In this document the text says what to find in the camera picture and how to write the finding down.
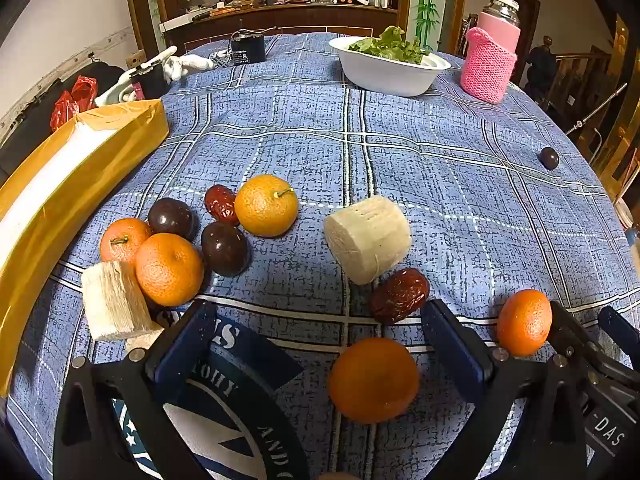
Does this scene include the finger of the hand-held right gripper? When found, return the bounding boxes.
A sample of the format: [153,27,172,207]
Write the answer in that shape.
[597,305,640,348]
[548,300,608,376]

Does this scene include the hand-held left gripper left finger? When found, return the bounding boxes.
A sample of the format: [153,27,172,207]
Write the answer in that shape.
[52,300,221,480]

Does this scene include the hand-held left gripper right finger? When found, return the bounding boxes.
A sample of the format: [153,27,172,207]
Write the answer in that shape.
[420,299,596,480]

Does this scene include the small peeled sugarcane chunk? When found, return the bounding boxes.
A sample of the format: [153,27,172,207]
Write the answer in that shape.
[125,329,166,356]

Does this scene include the mandarin orange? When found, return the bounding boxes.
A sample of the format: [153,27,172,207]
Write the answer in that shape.
[135,232,206,307]
[496,289,553,357]
[99,217,153,266]
[234,175,300,238]
[327,337,420,424]

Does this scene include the yellow cardboard tray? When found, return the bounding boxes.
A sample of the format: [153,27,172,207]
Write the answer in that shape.
[0,99,171,398]

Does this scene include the red jujube date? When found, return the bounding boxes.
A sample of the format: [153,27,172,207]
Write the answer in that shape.
[370,268,431,325]
[204,185,241,226]

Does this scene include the thin metal rod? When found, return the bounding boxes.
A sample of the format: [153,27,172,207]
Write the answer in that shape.
[565,82,628,133]

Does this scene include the wooden chair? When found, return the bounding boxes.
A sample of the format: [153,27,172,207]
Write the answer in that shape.
[550,45,626,126]

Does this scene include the black sofa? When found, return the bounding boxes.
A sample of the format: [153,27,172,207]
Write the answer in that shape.
[0,62,126,186]

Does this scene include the red plastic bag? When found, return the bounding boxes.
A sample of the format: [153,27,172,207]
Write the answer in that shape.
[50,76,98,133]

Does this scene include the black and pink device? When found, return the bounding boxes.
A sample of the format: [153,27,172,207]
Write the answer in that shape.
[129,62,171,101]

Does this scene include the white bowl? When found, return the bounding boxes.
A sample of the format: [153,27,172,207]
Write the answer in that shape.
[328,35,452,97]

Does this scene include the small black box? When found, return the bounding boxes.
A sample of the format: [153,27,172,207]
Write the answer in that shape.
[230,32,266,65]

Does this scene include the green lettuce leaves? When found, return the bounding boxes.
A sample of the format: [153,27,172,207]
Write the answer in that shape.
[348,26,432,65]

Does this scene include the brown wooden door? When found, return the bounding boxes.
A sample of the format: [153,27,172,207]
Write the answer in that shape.
[495,0,542,61]

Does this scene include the pink bottle with metal lid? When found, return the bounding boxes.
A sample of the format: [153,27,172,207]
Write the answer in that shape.
[477,0,522,56]

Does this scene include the wooden counter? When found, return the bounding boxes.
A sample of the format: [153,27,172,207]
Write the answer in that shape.
[160,2,401,53]

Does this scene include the bamboo wall panel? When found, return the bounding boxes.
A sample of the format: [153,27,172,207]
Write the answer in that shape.
[407,0,463,51]

